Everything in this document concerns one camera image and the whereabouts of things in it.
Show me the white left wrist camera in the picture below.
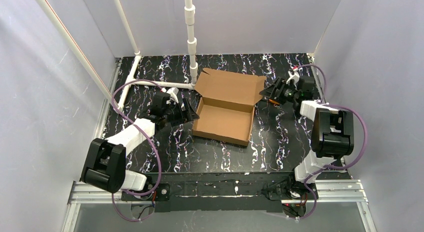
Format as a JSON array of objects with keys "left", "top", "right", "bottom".
[{"left": 160, "top": 87, "right": 179, "bottom": 105}]

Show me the aluminium rail frame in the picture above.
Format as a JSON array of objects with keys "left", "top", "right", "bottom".
[{"left": 62, "top": 179, "right": 377, "bottom": 232}]

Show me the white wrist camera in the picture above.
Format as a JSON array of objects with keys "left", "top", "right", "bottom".
[
  {"left": 160, "top": 87, "right": 179, "bottom": 105},
  {"left": 286, "top": 68, "right": 300, "bottom": 86}
]

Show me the brown cardboard box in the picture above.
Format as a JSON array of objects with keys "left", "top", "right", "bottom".
[{"left": 192, "top": 68, "right": 266, "bottom": 147}]

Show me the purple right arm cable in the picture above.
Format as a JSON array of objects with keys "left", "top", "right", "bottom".
[{"left": 296, "top": 64, "right": 369, "bottom": 221}]

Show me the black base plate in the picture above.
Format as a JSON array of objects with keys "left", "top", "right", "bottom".
[{"left": 121, "top": 172, "right": 319, "bottom": 213}]

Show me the yellow tape measure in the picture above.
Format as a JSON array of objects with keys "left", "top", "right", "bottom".
[{"left": 266, "top": 98, "right": 280, "bottom": 105}]

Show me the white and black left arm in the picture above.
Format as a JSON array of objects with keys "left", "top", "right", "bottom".
[{"left": 80, "top": 89, "right": 200, "bottom": 194}]

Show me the white pvc pipe frame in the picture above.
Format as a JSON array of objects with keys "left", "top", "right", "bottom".
[{"left": 29, "top": 0, "right": 200, "bottom": 115}]

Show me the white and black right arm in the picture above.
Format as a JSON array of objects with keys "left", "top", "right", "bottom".
[{"left": 260, "top": 76, "right": 354, "bottom": 184}]

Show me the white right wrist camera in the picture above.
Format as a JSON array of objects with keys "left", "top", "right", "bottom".
[{"left": 286, "top": 68, "right": 300, "bottom": 86}]

